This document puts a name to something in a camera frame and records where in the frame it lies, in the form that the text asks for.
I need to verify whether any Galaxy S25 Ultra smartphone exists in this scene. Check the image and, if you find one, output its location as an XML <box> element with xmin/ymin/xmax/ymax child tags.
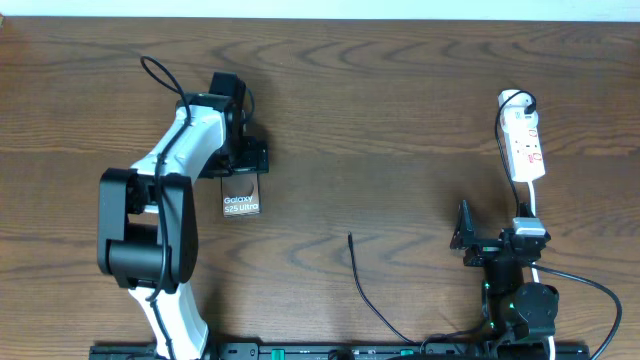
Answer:
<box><xmin>221</xmin><ymin>174</ymin><xmax>261</xmax><ymax>217</ymax></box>

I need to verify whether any black charger cable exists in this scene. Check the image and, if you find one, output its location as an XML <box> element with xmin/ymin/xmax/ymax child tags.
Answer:
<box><xmin>347</xmin><ymin>89</ymin><xmax>538</xmax><ymax>346</ymax></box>

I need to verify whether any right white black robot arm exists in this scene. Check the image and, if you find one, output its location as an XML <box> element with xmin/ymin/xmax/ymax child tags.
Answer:
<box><xmin>450</xmin><ymin>201</ymin><xmax>559</xmax><ymax>359</ymax></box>

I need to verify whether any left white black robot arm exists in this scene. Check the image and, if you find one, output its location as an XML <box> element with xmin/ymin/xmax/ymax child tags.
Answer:
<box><xmin>97</xmin><ymin>72</ymin><xmax>269</xmax><ymax>359</ymax></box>

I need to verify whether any white power strip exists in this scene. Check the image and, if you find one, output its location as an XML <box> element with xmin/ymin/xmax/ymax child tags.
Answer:
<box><xmin>498</xmin><ymin>89</ymin><xmax>546</xmax><ymax>183</ymax></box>

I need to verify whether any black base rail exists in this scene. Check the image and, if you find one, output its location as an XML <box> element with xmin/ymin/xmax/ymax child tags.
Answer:
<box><xmin>88</xmin><ymin>342</ymin><xmax>590</xmax><ymax>360</ymax></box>

